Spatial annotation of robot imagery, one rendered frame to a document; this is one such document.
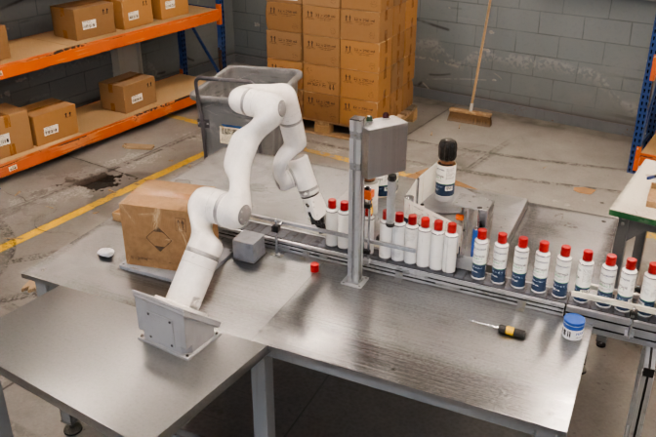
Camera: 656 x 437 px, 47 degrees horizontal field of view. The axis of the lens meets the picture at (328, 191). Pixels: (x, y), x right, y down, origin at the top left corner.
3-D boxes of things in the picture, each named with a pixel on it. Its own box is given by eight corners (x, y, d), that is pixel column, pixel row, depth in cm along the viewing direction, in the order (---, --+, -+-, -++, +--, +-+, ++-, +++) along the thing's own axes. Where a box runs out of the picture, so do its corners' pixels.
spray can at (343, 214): (351, 245, 308) (352, 200, 299) (347, 251, 303) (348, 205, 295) (340, 242, 310) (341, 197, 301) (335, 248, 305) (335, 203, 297)
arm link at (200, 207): (205, 256, 249) (231, 189, 254) (164, 242, 259) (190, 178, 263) (225, 264, 260) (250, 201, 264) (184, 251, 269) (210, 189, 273)
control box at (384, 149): (406, 171, 275) (408, 121, 267) (367, 179, 268) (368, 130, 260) (390, 161, 283) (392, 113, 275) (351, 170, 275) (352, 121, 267)
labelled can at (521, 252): (525, 284, 280) (532, 236, 272) (522, 291, 276) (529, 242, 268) (512, 281, 282) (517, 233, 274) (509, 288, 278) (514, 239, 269)
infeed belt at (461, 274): (568, 300, 277) (570, 292, 276) (565, 312, 271) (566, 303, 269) (193, 216, 340) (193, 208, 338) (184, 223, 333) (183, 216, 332)
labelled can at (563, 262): (567, 294, 275) (575, 244, 266) (564, 300, 270) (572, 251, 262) (553, 290, 277) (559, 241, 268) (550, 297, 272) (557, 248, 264)
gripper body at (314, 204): (311, 195, 297) (320, 220, 300) (322, 185, 305) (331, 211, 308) (295, 198, 301) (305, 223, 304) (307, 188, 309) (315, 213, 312)
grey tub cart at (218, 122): (233, 158, 622) (227, 43, 582) (307, 165, 608) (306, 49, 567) (189, 203, 544) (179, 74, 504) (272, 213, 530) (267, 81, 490)
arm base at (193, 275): (218, 321, 255) (238, 269, 258) (178, 307, 241) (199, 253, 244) (184, 306, 267) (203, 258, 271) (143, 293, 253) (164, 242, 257)
